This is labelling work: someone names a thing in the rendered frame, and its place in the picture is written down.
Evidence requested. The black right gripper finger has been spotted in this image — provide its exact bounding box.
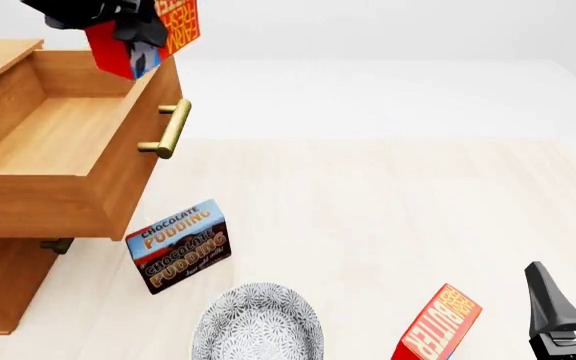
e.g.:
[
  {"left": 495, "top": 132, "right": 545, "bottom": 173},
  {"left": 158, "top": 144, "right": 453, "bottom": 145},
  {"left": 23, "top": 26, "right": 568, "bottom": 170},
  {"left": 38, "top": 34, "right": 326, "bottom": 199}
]
[{"left": 523, "top": 260, "right": 576, "bottom": 339}]

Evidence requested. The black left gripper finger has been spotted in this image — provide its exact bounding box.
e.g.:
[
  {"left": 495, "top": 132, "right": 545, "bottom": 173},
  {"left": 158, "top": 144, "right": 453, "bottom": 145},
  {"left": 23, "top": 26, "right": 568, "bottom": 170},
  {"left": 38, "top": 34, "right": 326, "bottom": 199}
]
[
  {"left": 112, "top": 0, "right": 170, "bottom": 49},
  {"left": 19, "top": 0, "right": 100, "bottom": 30}
]

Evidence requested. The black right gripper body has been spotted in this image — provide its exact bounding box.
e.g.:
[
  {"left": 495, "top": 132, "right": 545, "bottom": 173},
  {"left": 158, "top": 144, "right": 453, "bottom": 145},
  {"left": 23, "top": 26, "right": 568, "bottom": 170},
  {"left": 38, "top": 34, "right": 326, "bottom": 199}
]
[{"left": 527, "top": 324, "right": 576, "bottom": 360}]

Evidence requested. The red butter box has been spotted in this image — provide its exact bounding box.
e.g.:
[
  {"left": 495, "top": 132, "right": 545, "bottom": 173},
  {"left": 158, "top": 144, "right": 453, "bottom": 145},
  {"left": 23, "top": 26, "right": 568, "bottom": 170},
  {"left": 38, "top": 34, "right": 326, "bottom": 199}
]
[
  {"left": 84, "top": 0, "right": 202, "bottom": 81},
  {"left": 389, "top": 282, "right": 484, "bottom": 360}
]

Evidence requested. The wooden drawer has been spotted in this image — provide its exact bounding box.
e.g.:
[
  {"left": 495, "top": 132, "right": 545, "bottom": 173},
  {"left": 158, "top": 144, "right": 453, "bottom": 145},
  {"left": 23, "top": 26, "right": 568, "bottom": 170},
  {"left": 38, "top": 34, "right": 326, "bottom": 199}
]
[{"left": 0, "top": 48, "right": 185, "bottom": 242}]

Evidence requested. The wooden cabinet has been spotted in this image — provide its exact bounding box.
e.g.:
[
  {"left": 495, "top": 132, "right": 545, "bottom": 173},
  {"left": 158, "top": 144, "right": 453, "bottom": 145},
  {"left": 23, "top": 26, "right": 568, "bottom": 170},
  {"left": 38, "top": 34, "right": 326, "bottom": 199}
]
[{"left": 0, "top": 38, "right": 75, "bottom": 336}]

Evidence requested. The chocolate pudding box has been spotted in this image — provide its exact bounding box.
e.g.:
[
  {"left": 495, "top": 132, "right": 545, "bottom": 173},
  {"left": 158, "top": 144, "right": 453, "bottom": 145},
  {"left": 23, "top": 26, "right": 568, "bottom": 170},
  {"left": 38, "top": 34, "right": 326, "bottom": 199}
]
[{"left": 124, "top": 198, "right": 233, "bottom": 296}]

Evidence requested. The patterned grey white bowl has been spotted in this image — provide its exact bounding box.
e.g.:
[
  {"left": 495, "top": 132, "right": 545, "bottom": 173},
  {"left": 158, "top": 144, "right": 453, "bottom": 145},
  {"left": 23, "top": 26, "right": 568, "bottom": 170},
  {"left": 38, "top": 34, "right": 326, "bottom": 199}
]
[{"left": 190, "top": 281, "right": 326, "bottom": 360}]

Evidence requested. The brass drawer handle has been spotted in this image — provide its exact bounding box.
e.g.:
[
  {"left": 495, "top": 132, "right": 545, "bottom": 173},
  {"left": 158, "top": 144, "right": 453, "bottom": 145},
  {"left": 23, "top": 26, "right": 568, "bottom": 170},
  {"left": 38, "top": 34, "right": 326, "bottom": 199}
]
[
  {"left": 137, "top": 97, "right": 193, "bottom": 160},
  {"left": 39, "top": 237, "right": 76, "bottom": 256}
]

